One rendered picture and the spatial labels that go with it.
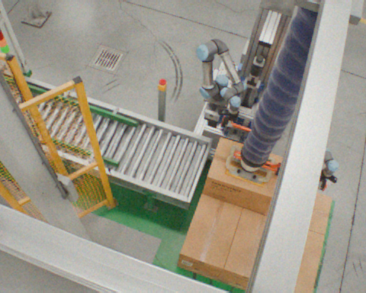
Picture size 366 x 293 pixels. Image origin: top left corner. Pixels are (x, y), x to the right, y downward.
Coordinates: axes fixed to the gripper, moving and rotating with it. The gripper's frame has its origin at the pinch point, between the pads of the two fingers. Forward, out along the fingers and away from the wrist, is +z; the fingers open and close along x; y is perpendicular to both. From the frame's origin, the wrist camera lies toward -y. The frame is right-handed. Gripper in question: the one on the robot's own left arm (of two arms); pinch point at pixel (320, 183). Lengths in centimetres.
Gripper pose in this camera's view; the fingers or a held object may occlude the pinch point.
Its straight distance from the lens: 346.6
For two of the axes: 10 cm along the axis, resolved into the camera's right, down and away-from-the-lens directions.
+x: -3.4, 8.2, -4.6
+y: -9.4, -3.3, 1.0
